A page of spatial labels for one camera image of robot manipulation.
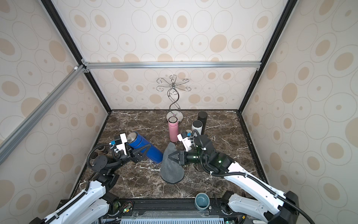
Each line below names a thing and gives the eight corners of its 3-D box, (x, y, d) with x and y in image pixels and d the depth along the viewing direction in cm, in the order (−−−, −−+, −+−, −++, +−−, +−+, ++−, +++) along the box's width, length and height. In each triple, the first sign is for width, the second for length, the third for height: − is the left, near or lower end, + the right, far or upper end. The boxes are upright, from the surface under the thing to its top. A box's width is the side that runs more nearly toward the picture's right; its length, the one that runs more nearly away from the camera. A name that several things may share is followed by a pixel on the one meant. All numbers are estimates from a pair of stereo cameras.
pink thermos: (169, 143, 102) (167, 124, 85) (170, 135, 106) (168, 115, 89) (178, 143, 102) (177, 124, 85) (178, 135, 106) (177, 115, 90)
